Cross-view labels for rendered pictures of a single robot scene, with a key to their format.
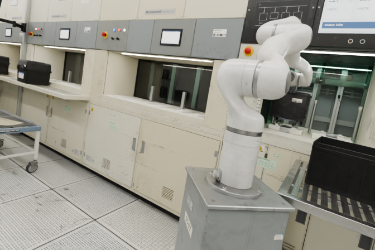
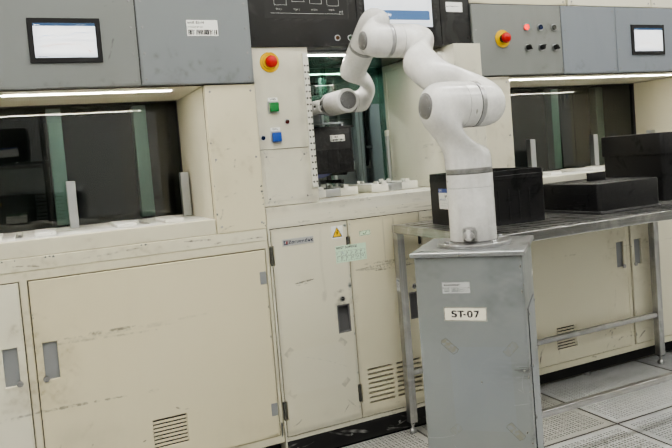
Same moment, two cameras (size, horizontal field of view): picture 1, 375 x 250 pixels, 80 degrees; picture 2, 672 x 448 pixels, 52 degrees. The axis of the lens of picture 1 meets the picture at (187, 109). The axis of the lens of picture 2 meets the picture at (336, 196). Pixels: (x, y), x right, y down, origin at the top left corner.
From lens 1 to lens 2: 146 cm
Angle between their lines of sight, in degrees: 56
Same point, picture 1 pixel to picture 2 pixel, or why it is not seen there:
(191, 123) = (187, 237)
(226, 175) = (483, 229)
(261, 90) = (490, 115)
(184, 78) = (30, 147)
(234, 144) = (482, 187)
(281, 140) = (362, 205)
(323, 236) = not seen: hidden behind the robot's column
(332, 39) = not seen: hidden behind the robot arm
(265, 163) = (350, 252)
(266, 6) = not seen: outside the picture
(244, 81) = (474, 108)
